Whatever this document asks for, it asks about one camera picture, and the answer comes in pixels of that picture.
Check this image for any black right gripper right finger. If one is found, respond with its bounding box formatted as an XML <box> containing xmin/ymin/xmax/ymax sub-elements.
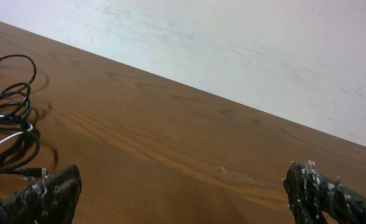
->
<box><xmin>283</xmin><ymin>161</ymin><xmax>366</xmax><ymax>224</ymax></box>

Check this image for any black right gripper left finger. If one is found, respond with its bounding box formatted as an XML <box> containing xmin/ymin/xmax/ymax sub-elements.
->
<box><xmin>0</xmin><ymin>164</ymin><xmax>82</xmax><ymax>224</ymax></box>

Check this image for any black USB cable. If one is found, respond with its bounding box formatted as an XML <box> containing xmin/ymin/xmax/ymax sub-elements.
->
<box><xmin>0</xmin><ymin>54</ymin><xmax>48</xmax><ymax>178</ymax></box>

